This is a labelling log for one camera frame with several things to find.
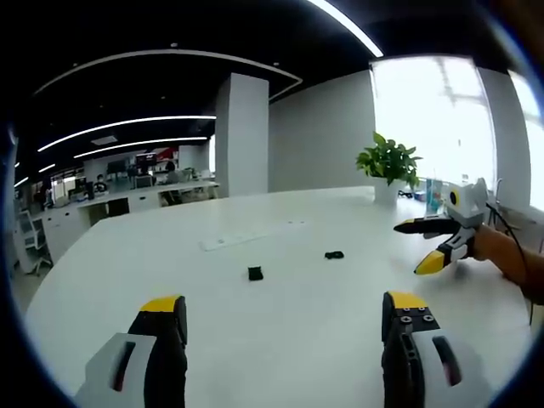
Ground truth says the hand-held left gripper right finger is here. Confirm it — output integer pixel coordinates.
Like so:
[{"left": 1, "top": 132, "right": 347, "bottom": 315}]
[{"left": 380, "top": 291, "right": 490, "bottom": 408}]

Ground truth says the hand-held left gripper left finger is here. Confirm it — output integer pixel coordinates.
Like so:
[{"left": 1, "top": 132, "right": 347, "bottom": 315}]
[{"left": 74, "top": 294, "right": 189, "bottom": 408}]

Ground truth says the person's right hand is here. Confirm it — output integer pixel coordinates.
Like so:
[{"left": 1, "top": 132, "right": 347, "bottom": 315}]
[{"left": 470, "top": 223, "right": 528, "bottom": 291}]

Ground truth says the blue and white box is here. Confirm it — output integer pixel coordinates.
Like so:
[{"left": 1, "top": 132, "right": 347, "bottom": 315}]
[{"left": 424, "top": 177, "right": 448, "bottom": 218}]

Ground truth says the white plant pot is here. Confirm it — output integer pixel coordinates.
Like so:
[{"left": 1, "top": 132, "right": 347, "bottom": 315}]
[{"left": 373, "top": 176, "right": 401, "bottom": 207}]

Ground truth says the green potted plant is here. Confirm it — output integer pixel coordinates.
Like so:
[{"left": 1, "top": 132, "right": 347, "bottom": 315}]
[{"left": 355, "top": 131, "right": 424, "bottom": 191}]

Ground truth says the white mesh office chair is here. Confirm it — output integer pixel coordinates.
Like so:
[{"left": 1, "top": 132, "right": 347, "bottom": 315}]
[{"left": 15, "top": 210, "right": 54, "bottom": 277}]

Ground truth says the white office counter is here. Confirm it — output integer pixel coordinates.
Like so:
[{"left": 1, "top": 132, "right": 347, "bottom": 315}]
[{"left": 41, "top": 181, "right": 221, "bottom": 256}]

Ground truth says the long ceiling light strip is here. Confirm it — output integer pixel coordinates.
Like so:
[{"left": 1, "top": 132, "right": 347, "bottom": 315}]
[{"left": 306, "top": 0, "right": 385, "bottom": 58}]

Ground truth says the curved ceiling light strip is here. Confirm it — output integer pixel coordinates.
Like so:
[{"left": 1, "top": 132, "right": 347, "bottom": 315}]
[{"left": 37, "top": 114, "right": 217, "bottom": 153}]

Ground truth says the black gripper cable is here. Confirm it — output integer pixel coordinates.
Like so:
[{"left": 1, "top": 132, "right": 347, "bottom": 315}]
[{"left": 485, "top": 201, "right": 535, "bottom": 326}]

